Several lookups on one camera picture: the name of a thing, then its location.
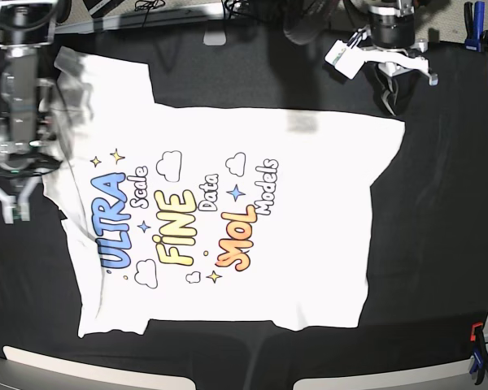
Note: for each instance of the blue clamp top right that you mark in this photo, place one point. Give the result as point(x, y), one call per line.
point(477, 36)

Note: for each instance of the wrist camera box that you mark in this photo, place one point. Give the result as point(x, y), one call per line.
point(345, 59)
point(15, 208)

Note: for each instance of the red blue clamp bottom right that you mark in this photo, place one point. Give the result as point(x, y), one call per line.
point(479, 356)

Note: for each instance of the white printed t-shirt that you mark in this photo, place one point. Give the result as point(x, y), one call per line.
point(209, 214)

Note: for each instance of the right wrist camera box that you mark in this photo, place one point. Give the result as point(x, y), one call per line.
point(15, 208)

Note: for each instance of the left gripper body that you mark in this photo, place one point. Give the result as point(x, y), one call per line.
point(395, 91)

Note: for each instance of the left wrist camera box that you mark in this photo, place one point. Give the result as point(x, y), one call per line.
point(345, 59)

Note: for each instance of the grey tape patch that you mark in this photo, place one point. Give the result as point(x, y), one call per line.
point(214, 37)

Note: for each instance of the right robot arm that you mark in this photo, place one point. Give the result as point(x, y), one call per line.
point(26, 124)

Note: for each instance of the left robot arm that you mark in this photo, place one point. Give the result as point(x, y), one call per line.
point(392, 26)

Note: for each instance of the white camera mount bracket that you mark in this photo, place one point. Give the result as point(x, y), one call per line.
point(393, 62)

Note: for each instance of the black table cloth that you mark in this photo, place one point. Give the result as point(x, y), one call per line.
point(428, 266)

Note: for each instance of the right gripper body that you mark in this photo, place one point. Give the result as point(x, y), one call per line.
point(33, 164)

